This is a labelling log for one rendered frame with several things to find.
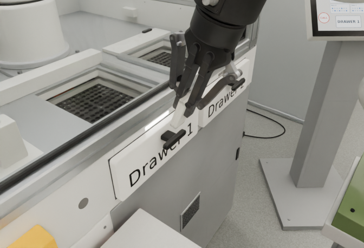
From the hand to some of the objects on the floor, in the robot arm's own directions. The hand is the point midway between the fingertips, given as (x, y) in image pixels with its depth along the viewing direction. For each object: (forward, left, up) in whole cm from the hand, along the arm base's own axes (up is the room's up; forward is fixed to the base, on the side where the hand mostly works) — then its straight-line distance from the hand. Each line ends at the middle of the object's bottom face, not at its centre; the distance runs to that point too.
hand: (181, 111), depth 53 cm
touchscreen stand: (-14, -103, -98) cm, 143 cm away
